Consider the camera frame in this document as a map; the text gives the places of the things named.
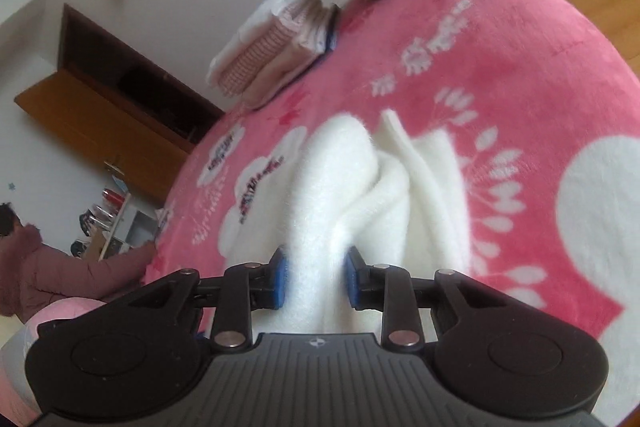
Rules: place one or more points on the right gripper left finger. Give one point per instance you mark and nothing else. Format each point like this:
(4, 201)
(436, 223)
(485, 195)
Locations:
(245, 288)

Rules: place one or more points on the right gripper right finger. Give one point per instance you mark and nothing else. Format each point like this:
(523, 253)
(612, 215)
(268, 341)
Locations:
(388, 290)

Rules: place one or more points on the white fleece garment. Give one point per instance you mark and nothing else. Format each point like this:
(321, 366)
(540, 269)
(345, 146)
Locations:
(399, 200)

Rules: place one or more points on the light folded clothes stack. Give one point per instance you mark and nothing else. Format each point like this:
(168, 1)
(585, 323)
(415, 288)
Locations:
(274, 46)

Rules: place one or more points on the white shelf with bottles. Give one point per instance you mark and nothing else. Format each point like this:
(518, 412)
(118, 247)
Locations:
(117, 223)

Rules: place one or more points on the person in maroon jacket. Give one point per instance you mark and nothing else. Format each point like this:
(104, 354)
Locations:
(34, 274)

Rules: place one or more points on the pink floral bed blanket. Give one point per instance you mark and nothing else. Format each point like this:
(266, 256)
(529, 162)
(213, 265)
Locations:
(544, 114)

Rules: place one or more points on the brown wooden wardrobe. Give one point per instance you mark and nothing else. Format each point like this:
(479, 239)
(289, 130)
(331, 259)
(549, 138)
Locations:
(117, 109)

